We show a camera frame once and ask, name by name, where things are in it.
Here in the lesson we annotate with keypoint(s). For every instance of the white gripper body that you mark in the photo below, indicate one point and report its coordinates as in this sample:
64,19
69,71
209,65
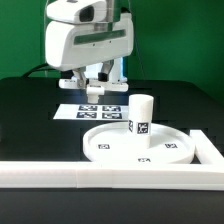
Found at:
68,47

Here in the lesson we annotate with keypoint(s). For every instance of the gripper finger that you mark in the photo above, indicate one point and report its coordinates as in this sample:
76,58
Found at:
80,78
107,66

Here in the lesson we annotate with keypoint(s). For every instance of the white cross-shaped table base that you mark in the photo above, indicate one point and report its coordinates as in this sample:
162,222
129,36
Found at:
93,88

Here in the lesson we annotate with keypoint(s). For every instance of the white round table top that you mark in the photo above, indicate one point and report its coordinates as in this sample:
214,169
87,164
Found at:
113,143

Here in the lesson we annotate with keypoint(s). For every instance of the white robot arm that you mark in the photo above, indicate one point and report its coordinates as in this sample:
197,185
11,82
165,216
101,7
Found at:
114,12

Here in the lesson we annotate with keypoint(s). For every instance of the white sheet with markers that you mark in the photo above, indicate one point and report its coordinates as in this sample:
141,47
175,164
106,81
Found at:
91,112

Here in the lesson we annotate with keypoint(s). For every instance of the white L-shaped fence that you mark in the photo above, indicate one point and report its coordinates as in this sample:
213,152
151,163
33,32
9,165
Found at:
207,174

